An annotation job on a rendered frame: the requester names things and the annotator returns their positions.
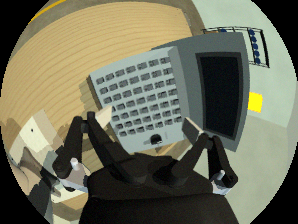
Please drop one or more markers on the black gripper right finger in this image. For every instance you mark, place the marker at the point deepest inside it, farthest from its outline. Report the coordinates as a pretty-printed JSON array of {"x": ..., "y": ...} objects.
[{"x": 221, "y": 175}]

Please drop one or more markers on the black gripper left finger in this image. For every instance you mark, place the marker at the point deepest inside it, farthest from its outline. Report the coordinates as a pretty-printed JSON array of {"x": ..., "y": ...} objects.
[{"x": 68, "y": 164}]

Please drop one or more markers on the dark grey cabinet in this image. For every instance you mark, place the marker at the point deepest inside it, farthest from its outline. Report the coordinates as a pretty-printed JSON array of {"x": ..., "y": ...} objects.
[{"x": 217, "y": 79}]

